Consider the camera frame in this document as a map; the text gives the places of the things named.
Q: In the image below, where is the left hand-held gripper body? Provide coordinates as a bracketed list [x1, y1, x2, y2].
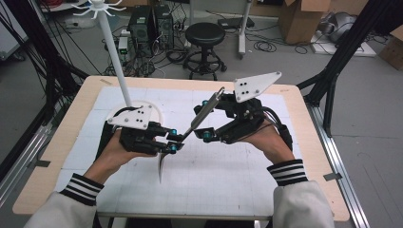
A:
[106, 105, 167, 157]

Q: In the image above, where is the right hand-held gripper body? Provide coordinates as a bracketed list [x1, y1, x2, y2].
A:
[216, 71, 283, 145]

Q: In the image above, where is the stainless steel ladle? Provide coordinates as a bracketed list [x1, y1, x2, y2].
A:
[157, 85, 226, 185]

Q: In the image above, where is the white utensil rack with hooks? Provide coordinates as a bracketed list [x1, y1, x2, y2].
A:
[70, 0, 165, 128]

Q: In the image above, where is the person's right hand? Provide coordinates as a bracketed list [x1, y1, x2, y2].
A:
[243, 118, 297, 170]

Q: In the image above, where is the person's left hand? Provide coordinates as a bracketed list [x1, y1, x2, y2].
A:
[83, 128, 159, 185]

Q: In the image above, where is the white grid mat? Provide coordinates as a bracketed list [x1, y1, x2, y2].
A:
[55, 85, 306, 219]

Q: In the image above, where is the black round stool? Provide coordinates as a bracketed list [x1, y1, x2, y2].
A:
[182, 22, 229, 82]

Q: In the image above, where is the small white electronic box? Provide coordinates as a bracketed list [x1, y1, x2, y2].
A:
[117, 35, 129, 64]

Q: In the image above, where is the white metal stand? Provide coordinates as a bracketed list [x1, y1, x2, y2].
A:
[237, 0, 254, 60]

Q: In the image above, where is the black flat device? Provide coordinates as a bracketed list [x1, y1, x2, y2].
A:
[217, 16, 256, 30]

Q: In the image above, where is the black computer tower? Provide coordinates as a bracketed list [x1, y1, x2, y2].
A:
[153, 3, 176, 51]
[126, 5, 158, 59]

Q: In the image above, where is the cardboard box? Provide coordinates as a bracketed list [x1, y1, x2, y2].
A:
[377, 25, 403, 71]
[278, 0, 338, 46]

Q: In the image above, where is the white flat board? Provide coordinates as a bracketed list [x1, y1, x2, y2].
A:
[309, 30, 378, 58]

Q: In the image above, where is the grey rounded appliance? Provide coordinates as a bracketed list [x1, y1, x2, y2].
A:
[318, 11, 357, 44]

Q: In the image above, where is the right hand-held gripper cable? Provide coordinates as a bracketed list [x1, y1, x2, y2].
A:
[260, 105, 295, 152]

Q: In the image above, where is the black coiled cable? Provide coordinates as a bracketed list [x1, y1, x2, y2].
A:
[253, 40, 278, 54]

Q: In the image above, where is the black metal frame strut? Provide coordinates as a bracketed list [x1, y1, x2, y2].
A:
[297, 0, 403, 139]
[0, 0, 90, 127]

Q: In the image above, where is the aluminium rail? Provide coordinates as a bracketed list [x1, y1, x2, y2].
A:
[0, 123, 53, 207]
[306, 104, 371, 228]

